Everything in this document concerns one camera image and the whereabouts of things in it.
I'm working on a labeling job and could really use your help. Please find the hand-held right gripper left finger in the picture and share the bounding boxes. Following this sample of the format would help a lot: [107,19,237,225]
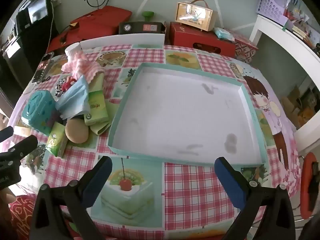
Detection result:
[29,156,113,240]

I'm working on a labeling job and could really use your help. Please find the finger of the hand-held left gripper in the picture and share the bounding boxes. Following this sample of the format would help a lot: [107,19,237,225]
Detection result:
[0,135,38,161]
[0,126,14,143]

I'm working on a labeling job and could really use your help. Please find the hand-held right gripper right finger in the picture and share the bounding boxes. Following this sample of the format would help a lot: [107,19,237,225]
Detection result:
[214,157,304,240]

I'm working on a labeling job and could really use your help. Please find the yellow-green flower tissue pack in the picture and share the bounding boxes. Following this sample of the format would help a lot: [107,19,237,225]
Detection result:
[46,122,69,157]

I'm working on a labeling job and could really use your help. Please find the blue face mask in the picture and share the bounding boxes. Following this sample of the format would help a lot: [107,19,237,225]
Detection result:
[55,76,90,119]

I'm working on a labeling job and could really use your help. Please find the red plastic toy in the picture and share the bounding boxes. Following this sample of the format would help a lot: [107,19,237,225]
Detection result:
[62,76,78,92]

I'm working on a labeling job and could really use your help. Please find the pink white fuzzy sock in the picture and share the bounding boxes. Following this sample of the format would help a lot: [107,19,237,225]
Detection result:
[61,51,104,84]

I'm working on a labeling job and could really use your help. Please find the teal tin box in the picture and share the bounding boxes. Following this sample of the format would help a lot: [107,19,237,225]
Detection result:
[21,90,57,132]

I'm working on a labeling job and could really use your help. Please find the red patterned cushion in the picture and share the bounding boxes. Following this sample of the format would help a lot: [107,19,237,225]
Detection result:
[9,196,38,240]

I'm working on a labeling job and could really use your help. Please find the black cabinet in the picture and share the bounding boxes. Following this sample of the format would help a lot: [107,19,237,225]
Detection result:
[0,27,50,100]

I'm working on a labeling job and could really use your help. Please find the black smartphone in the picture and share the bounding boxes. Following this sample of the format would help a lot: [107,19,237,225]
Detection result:
[32,52,55,83]

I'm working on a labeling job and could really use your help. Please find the red chair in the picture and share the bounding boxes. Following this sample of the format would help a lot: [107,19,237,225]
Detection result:
[300,152,320,220]

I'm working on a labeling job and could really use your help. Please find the cardboard boxes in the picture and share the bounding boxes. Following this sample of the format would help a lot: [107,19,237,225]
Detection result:
[282,85,320,128]

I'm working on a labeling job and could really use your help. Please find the white pill bottle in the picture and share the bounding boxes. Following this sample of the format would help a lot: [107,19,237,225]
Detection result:
[65,42,84,62]

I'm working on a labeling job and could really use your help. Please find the black monitor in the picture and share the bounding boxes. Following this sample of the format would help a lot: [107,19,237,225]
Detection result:
[15,0,54,30]

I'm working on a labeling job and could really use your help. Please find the red patterned gift box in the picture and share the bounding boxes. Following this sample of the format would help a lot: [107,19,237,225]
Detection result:
[225,29,259,64]

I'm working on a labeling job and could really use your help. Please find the white rectangular box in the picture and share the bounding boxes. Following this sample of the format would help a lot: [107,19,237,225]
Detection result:
[80,34,165,50]

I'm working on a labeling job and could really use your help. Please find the red paper gift bag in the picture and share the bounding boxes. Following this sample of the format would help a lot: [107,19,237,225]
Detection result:
[46,5,133,53]

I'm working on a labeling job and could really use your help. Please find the pale blue wipes packet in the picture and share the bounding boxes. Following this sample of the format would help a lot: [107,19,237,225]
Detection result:
[214,27,235,42]

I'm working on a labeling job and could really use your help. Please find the white desk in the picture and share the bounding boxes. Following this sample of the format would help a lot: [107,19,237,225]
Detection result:
[249,14,320,153]

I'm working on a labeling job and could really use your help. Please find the black labelled box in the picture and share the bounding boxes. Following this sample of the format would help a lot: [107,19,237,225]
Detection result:
[119,21,167,35]

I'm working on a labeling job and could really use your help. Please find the assorted desk supplies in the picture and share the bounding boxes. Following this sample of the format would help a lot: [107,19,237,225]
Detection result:
[284,0,320,55]

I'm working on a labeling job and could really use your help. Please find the purple perforated basket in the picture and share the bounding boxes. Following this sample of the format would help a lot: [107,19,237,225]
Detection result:
[256,0,293,23]

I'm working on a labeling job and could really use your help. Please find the red carton with handle slot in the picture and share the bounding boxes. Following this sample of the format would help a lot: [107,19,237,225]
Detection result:
[169,22,237,55]

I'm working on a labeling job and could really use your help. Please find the tan carry case with handle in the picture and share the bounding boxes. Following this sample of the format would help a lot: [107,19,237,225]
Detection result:
[175,0,213,32]

